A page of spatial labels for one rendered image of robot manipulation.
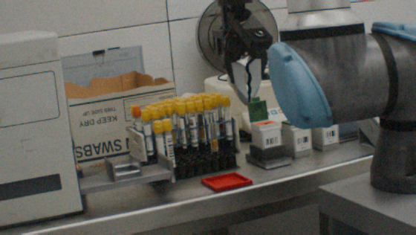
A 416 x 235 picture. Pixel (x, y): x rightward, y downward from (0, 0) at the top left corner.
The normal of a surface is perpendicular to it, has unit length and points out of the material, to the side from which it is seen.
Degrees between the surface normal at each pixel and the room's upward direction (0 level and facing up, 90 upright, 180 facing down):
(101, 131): 89
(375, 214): 90
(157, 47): 90
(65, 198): 90
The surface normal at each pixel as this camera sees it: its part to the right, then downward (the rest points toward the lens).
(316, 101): 0.22, 0.36
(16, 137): 0.42, 0.12
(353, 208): -0.90, 0.16
